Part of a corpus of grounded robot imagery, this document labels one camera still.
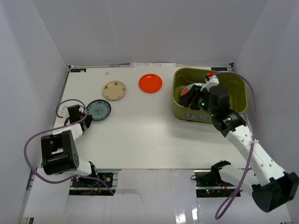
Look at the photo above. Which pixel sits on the red teal floral plate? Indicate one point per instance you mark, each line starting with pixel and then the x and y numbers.
pixel 188 87

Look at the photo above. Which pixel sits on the olive green plastic bin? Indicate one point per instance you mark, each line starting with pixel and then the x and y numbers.
pixel 234 84

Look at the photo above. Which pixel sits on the black label sticker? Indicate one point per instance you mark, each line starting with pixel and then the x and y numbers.
pixel 219 68
pixel 77 70

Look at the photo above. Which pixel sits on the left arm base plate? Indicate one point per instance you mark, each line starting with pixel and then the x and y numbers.
pixel 84 183

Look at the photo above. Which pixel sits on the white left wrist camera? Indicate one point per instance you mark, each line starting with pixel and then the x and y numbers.
pixel 64 113

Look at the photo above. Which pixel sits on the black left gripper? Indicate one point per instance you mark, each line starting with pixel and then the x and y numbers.
pixel 84 120

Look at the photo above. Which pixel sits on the cream floral small plate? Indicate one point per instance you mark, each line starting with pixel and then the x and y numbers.
pixel 114 90

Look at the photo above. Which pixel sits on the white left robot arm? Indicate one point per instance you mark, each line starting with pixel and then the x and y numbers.
pixel 59 152

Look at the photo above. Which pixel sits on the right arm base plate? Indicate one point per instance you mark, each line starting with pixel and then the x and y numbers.
pixel 208 187

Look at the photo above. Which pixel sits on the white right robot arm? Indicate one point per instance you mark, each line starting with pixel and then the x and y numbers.
pixel 268 183

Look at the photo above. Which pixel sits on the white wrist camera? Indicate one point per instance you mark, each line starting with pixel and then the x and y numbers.
pixel 64 113
pixel 211 80

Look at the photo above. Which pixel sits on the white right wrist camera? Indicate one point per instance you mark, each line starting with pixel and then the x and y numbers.
pixel 211 80

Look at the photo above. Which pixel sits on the white paper sheets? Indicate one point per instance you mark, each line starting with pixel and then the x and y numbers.
pixel 153 65

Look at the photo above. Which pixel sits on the blue white patterned plate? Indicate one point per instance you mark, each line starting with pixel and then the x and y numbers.
pixel 99 109

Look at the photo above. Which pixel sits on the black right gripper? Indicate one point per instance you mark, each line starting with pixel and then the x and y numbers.
pixel 192 97

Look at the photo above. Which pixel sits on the orange round plate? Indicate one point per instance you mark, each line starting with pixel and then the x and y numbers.
pixel 150 83

